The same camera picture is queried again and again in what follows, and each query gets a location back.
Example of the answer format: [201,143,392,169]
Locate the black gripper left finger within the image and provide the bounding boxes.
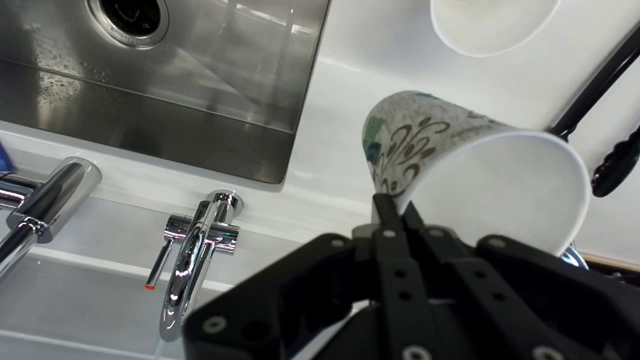
[181,191,427,360]

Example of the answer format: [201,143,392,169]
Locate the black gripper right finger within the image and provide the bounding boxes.
[401,202,640,360]

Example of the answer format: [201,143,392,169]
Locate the patterned white paper cup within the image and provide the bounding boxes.
[427,0,562,60]
[359,87,594,260]

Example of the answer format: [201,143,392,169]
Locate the small chrome faucet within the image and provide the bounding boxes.
[141,188,245,343]

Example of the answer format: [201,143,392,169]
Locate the black kitchen tongs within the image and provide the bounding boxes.
[544,21,640,200]

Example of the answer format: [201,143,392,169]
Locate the stainless steel sink basin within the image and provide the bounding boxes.
[0,0,333,188]

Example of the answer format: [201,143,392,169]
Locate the tall chrome arched faucet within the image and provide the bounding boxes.
[0,153,104,281]

